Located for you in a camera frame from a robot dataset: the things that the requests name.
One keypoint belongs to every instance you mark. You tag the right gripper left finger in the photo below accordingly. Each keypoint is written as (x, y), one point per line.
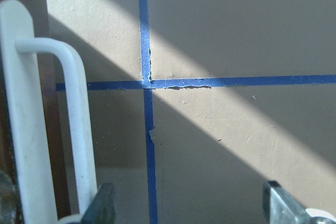
(102, 209)

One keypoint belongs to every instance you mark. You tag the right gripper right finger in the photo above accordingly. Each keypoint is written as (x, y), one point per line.
(280, 207)

